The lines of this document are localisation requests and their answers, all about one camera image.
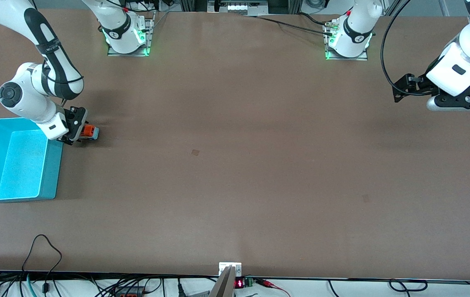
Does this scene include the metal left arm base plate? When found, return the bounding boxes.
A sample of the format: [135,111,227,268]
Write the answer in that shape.
[324,19,368,61]

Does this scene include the grey metal camera bar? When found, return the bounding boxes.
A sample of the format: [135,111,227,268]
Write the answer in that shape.
[209,266,235,297]

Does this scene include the blue plastic box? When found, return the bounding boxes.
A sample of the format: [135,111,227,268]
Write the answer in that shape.
[0,118,64,203]

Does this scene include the red and black clip leads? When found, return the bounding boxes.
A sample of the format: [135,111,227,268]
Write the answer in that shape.
[255,278,291,297]

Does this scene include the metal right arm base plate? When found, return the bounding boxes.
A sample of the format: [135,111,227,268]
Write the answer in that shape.
[107,12,156,57]

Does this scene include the black left camera mount bracket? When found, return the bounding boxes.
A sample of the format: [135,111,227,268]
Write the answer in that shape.
[435,76,470,108]

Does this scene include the white metal mounting bracket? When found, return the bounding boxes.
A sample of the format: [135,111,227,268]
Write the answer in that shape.
[219,262,242,277]

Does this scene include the coiled black floor cable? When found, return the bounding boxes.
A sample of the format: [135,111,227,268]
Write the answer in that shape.
[389,279,428,292]

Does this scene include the long black table cable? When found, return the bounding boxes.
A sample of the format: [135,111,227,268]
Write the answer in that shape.
[243,12,334,35]

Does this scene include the lit white electronics unit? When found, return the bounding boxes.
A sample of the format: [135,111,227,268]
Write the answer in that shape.
[207,0,269,16]

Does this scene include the thin black looped cable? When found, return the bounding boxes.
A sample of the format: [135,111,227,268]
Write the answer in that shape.
[22,234,63,293]

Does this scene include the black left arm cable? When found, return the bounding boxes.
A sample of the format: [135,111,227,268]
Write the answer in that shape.
[380,0,413,96]

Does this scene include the orange toy bus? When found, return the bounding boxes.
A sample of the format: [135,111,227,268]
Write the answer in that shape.
[79,124,100,143]

